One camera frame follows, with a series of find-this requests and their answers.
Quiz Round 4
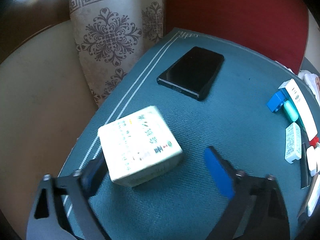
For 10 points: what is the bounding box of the white remote control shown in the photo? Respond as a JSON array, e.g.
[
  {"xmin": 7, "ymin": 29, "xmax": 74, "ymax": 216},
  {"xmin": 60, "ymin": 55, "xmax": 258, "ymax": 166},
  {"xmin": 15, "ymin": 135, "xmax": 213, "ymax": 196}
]
[{"xmin": 306, "ymin": 142, "xmax": 319, "ymax": 217}]

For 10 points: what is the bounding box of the small pale green box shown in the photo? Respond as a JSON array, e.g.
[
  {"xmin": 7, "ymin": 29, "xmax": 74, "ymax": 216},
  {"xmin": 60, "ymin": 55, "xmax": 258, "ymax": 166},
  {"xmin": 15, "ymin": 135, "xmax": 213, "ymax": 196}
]
[{"xmin": 285, "ymin": 122, "xmax": 302, "ymax": 164}]

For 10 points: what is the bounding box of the teal soap bar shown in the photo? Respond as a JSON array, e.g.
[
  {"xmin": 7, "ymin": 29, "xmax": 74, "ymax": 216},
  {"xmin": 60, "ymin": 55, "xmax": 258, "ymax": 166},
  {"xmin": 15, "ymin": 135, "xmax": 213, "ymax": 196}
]
[{"xmin": 283, "ymin": 100, "xmax": 299, "ymax": 122}]

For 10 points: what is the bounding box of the white blue medicine box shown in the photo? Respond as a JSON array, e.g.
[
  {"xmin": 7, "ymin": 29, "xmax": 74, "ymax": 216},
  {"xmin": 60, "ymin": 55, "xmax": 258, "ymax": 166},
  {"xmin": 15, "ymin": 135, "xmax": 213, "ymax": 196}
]
[{"xmin": 278, "ymin": 79, "xmax": 318, "ymax": 141}]

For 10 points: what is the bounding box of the blue toy brick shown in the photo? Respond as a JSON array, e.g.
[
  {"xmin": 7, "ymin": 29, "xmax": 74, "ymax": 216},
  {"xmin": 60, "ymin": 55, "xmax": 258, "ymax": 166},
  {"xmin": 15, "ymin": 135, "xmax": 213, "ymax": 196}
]
[{"xmin": 266, "ymin": 90, "xmax": 287, "ymax": 113}]

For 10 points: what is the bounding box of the white yellow medicine box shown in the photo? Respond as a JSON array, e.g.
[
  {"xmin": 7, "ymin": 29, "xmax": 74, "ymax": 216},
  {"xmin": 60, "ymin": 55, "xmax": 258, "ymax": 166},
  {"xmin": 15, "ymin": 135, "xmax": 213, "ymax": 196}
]
[{"xmin": 98, "ymin": 106, "xmax": 183, "ymax": 187}]

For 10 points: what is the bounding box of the red toy brick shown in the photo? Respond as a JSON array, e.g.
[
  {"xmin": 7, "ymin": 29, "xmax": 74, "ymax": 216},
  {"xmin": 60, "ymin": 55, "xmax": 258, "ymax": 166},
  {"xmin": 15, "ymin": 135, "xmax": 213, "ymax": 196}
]
[{"xmin": 309, "ymin": 136, "xmax": 319, "ymax": 147}]

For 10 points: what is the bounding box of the teal table mat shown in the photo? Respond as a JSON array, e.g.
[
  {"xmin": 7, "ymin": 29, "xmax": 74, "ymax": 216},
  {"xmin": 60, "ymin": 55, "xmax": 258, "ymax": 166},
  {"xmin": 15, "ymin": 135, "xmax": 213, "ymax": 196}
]
[{"xmin": 60, "ymin": 29, "xmax": 319, "ymax": 239}]

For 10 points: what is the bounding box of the floral white quilt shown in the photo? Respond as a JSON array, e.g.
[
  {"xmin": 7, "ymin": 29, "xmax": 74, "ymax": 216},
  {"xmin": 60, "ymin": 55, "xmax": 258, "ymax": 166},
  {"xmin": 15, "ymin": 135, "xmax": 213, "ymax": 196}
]
[{"xmin": 298, "ymin": 70, "xmax": 320, "ymax": 101}]

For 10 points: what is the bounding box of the black smartphone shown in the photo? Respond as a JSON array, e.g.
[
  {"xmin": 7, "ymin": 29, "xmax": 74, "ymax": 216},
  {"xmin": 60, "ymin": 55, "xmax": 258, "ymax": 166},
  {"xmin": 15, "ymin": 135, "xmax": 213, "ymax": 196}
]
[{"xmin": 157, "ymin": 47, "xmax": 225, "ymax": 101}]

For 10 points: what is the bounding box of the red upright mattress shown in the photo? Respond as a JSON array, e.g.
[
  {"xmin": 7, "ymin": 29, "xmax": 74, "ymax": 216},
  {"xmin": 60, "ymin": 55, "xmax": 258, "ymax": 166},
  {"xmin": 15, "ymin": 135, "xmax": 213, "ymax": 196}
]
[{"xmin": 164, "ymin": 0, "xmax": 309, "ymax": 73}]

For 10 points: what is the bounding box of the patterned beige curtain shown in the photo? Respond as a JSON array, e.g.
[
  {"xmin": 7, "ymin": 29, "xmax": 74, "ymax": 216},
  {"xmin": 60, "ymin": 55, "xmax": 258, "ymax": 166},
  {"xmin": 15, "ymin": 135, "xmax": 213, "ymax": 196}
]
[{"xmin": 69, "ymin": 0, "xmax": 164, "ymax": 106}]

